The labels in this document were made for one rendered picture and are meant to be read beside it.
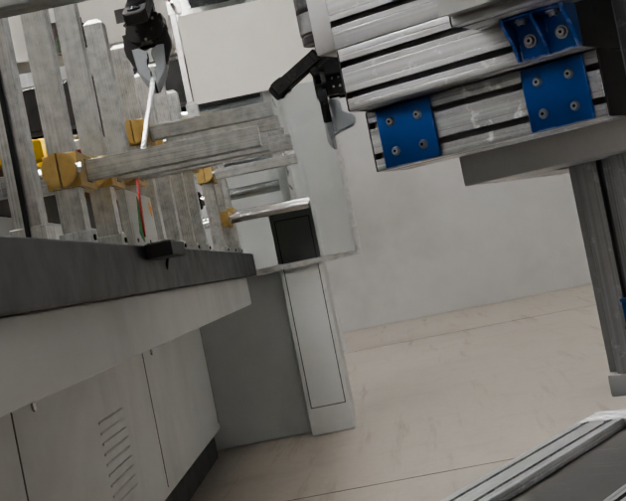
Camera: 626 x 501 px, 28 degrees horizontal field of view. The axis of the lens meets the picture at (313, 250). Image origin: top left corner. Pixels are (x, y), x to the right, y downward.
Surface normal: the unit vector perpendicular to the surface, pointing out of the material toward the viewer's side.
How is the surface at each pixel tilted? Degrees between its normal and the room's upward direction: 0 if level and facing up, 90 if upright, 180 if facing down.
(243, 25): 90
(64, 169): 90
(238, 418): 90
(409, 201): 90
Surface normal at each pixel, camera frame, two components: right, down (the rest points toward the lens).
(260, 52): -0.03, -0.01
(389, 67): -0.55, 0.10
